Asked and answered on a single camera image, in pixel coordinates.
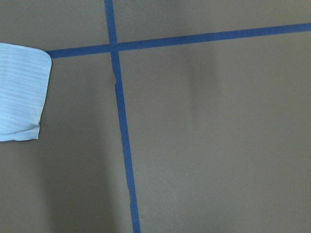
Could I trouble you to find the blue tape line crosswise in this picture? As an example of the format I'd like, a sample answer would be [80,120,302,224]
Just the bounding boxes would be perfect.
[47,23,311,59]

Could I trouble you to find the light blue button-up shirt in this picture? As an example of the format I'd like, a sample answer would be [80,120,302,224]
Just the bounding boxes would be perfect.
[0,43,52,142]

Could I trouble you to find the blue tape line lengthwise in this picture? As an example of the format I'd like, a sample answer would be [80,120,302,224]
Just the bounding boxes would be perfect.
[104,0,141,233]

